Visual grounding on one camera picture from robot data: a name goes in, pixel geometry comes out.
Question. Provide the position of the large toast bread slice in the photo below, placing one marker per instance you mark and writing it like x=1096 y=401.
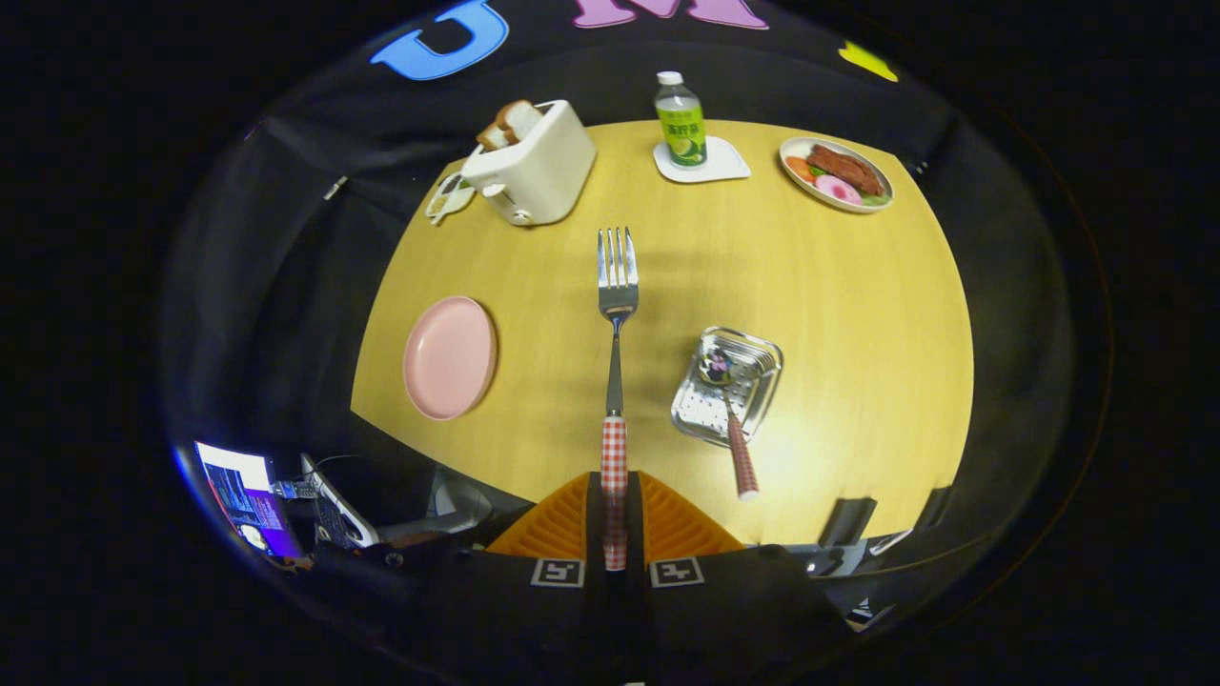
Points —
x=519 y=119

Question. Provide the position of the white food plate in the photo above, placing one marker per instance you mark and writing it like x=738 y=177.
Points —
x=793 y=145

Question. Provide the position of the black bracket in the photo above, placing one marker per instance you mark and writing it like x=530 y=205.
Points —
x=846 y=522
x=934 y=508

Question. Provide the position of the small toast bread slice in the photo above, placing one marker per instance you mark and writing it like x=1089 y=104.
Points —
x=491 y=137

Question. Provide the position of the white square coaster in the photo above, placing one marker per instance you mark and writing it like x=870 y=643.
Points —
x=726 y=167

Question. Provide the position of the green label drink bottle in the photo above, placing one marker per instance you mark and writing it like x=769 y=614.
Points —
x=681 y=133

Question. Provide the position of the white cloth clip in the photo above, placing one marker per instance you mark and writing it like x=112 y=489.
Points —
x=335 y=188

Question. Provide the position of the pink plate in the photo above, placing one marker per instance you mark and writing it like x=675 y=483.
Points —
x=450 y=357

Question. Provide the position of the white divided condiment dish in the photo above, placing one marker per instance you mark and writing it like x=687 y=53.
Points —
x=448 y=198

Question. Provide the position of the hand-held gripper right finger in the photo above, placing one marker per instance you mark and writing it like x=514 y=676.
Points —
x=636 y=524

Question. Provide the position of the white toaster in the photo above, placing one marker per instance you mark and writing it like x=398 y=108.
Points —
x=548 y=167

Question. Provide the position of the orange carrot slice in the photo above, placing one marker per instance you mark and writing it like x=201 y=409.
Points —
x=799 y=169

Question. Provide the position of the computer monitor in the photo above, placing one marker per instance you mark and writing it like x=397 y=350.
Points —
x=248 y=495

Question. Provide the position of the pink round food slice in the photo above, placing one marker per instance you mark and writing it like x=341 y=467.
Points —
x=839 y=191

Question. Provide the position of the perforated metal tray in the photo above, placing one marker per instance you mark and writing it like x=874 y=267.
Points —
x=696 y=410

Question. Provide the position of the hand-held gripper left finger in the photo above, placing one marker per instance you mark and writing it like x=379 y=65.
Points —
x=593 y=524

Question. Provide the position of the black backdrop cloth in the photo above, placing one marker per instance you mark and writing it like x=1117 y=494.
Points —
x=591 y=67

